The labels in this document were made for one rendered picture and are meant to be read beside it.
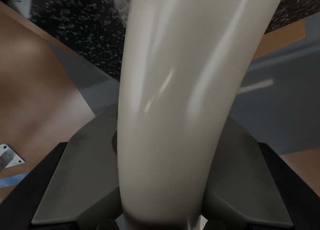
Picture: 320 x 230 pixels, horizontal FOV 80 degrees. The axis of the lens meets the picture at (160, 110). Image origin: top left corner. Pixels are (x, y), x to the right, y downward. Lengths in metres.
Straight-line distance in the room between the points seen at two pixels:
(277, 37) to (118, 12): 0.78
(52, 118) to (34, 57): 0.39
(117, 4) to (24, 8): 0.09
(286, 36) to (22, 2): 0.88
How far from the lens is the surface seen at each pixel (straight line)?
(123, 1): 0.24
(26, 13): 0.25
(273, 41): 0.94
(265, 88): 1.16
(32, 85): 1.32
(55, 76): 1.22
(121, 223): 0.82
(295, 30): 0.97
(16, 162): 1.85
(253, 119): 1.25
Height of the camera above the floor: 0.96
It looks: 57 degrees down
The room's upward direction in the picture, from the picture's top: 174 degrees counter-clockwise
